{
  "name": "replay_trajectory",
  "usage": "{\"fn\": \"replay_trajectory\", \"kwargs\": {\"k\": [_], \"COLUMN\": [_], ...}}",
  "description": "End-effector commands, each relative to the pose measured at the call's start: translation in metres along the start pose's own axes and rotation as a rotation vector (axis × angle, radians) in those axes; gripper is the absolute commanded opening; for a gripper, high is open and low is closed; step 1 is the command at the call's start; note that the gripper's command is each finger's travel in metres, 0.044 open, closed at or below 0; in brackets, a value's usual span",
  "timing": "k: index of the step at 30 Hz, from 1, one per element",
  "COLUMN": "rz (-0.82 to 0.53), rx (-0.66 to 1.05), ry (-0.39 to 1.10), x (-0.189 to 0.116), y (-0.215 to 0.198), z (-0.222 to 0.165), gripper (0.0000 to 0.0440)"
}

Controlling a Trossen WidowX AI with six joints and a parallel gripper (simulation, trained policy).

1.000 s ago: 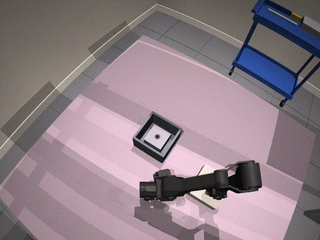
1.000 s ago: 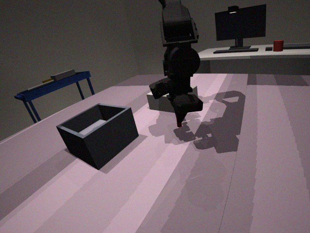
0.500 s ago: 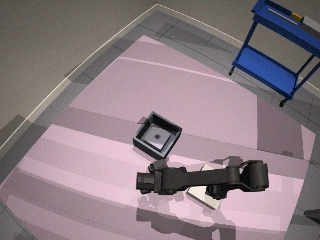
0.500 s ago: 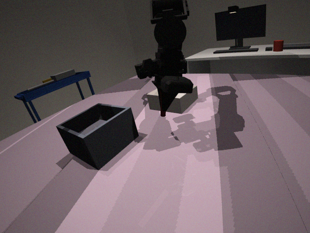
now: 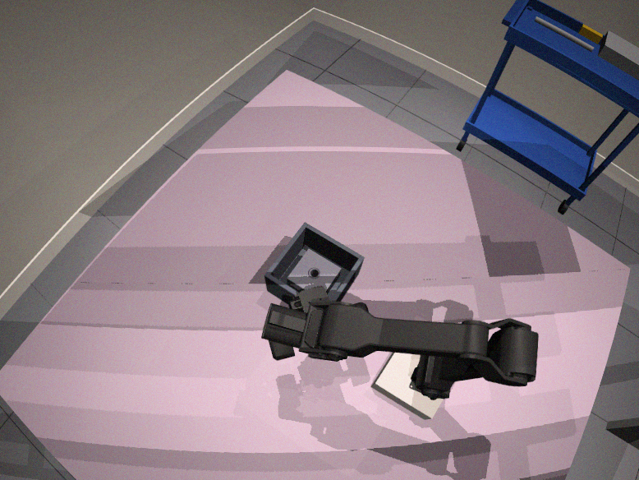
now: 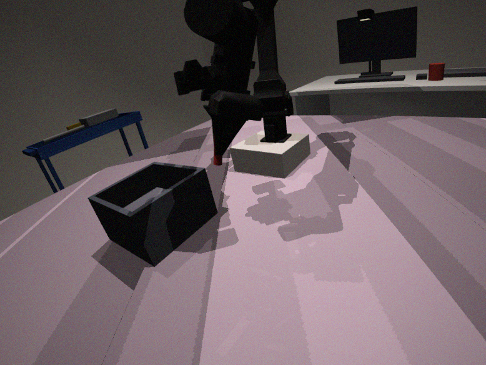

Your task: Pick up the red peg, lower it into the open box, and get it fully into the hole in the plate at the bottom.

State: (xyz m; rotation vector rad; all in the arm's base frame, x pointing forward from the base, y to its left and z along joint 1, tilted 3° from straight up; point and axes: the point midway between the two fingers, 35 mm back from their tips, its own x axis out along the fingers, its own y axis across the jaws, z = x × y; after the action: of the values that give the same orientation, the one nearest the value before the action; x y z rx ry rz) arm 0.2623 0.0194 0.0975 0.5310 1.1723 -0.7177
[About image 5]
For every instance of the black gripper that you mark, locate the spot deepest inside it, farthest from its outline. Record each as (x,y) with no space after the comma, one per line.
(282,351)

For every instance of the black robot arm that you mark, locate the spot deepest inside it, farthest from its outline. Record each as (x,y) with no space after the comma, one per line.
(449,352)

